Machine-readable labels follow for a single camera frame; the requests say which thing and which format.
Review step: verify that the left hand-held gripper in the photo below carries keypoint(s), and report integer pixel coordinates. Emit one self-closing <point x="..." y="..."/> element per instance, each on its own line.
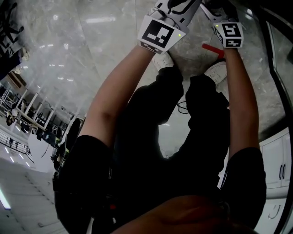
<point x="158" y="33"/>

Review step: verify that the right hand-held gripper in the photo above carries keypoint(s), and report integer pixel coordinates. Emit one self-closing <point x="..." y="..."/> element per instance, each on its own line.
<point x="231" y="30"/>

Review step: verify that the person's left forearm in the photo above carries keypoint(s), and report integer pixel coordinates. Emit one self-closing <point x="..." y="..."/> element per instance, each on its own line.
<point x="128" y="77"/>

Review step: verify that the person's right forearm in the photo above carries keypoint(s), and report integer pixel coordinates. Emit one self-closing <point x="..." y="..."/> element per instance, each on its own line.
<point x="238" y="82"/>

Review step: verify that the grey marble floor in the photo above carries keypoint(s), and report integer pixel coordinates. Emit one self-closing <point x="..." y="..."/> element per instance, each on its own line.
<point x="103" y="57"/>

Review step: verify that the red tape strip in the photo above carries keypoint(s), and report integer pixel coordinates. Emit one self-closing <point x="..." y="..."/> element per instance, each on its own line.
<point x="211" y="48"/>

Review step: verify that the person's white left shoe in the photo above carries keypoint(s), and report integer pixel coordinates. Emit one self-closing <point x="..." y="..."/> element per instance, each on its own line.
<point x="163" y="60"/>

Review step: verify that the person's white shoe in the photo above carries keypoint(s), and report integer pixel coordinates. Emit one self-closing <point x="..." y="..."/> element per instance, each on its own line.
<point x="163" y="60"/>
<point x="217" y="72"/>

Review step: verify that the person's white right shoe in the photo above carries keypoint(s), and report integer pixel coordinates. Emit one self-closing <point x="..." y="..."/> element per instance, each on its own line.
<point x="217" y="72"/>

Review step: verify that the person's black trousers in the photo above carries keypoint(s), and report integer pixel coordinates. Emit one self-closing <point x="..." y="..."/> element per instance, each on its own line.
<point x="164" y="98"/>

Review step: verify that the white cabinet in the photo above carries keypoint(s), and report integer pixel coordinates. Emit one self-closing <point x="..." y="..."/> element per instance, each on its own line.
<point x="272" y="160"/>

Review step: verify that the black equipment stand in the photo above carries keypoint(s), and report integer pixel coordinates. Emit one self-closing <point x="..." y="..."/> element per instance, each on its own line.
<point x="61" y="141"/>

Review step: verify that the person's black shirt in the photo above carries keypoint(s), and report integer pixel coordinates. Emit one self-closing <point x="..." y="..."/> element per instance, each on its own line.
<point x="160" y="182"/>

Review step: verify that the white work tables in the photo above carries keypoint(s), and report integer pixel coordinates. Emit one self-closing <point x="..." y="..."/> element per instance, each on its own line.
<point x="29" y="112"/>

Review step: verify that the black metal railing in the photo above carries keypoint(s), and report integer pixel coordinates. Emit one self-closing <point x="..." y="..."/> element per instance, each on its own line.
<point x="13" y="144"/>

